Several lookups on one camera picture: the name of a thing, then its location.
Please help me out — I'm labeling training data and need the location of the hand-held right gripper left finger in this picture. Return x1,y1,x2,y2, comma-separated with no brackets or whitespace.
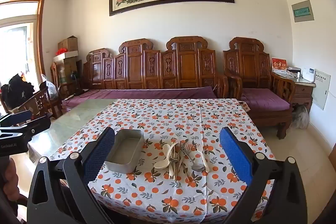
26,126,116,224

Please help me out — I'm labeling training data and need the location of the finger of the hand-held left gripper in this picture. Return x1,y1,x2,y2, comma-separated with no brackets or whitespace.
0,110,33,127
0,116,52,141

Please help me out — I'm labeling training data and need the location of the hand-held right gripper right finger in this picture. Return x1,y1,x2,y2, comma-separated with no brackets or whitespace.
219,126,313,224

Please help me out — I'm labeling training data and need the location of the metal rectangular tray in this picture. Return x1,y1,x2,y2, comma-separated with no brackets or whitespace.
105,129,145,174

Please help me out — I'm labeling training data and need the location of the white plastic fork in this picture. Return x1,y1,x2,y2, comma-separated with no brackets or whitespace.
196,140,210,173

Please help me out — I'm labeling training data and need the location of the person's left forearm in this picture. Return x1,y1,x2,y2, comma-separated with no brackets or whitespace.
0,158,17,199

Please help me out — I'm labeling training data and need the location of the black clothing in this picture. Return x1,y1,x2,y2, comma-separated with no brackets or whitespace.
0,73,34,109

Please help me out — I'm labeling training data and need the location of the clear plastic bag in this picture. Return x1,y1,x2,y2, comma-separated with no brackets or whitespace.
39,74,58,101

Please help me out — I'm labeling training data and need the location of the purple armchair cushion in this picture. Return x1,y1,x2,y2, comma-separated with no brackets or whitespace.
241,88,292,111

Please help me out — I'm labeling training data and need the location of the black desk lamp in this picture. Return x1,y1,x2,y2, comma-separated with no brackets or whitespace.
70,70,87,96

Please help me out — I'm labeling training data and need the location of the dark cloth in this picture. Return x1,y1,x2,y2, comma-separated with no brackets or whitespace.
0,187,28,224

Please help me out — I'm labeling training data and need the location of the white flat box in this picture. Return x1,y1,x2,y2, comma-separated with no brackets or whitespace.
53,51,79,62

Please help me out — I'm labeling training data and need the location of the white plastic bag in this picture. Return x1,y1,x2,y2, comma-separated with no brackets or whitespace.
291,105,310,130

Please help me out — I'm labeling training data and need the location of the orange print tablecloth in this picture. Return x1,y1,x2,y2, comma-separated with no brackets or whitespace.
49,98,276,223

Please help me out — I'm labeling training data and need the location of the small brown cardboard box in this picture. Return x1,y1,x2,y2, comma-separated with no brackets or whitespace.
58,35,79,52

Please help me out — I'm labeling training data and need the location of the wooden side table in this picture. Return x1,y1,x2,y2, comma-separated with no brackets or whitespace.
273,72,315,113

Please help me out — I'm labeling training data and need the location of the carved wooden armchair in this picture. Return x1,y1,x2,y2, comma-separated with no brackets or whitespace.
223,37,296,139

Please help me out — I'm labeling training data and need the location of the carved wooden sofa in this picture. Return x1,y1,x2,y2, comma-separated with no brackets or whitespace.
62,36,230,111

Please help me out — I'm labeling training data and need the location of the red gift box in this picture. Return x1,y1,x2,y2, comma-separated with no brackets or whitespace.
271,57,288,73

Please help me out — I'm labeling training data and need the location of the wooden door frame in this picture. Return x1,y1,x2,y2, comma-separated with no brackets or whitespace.
0,0,46,83

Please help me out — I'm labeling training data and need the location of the white wall panel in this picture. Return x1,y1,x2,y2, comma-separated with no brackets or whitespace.
312,69,332,110

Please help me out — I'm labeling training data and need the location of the grey wall panel box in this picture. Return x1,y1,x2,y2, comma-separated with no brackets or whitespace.
291,0,315,23

